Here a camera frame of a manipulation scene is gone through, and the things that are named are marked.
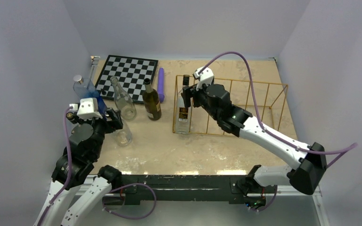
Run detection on dark green wine bottle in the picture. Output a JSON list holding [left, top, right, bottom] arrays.
[[142, 78, 162, 121]]

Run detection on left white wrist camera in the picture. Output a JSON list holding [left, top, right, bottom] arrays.
[[69, 97, 103, 120]]

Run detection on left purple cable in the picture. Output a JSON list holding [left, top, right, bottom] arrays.
[[37, 106, 79, 226]]

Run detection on purple cylinder tool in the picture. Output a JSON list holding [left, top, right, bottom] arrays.
[[157, 67, 165, 103]]

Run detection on black base frame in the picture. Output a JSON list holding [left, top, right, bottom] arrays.
[[103, 175, 264, 205]]

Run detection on gold wire wine rack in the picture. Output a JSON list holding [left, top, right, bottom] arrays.
[[189, 78, 288, 137]]

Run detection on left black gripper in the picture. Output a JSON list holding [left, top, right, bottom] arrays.
[[73, 106, 122, 159]]

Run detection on black white chessboard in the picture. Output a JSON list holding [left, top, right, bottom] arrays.
[[95, 55, 158, 104]]

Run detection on square clear bottle black cap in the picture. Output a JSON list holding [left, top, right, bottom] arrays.
[[175, 75, 191, 134]]

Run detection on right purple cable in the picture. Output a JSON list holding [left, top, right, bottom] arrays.
[[199, 51, 358, 168]]

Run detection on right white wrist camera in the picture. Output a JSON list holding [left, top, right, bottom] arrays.
[[193, 67, 214, 91]]

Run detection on blue dash bottle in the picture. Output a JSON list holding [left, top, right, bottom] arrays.
[[73, 75, 107, 115]]

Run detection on round clear bottle cork cap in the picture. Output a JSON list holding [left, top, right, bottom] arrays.
[[114, 121, 132, 147]]

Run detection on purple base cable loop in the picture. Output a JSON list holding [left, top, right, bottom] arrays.
[[101, 183, 156, 220]]

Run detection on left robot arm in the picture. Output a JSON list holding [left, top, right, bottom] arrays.
[[34, 108, 123, 226]]

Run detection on aluminium rail left edge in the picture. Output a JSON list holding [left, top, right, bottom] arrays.
[[89, 56, 101, 80]]

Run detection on clear round glass bottle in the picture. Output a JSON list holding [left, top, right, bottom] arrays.
[[110, 76, 137, 121]]

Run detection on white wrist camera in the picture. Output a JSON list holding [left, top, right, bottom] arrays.
[[69, 97, 103, 120], [193, 67, 214, 91]]

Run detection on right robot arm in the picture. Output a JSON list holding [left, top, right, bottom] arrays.
[[181, 84, 328, 195]]

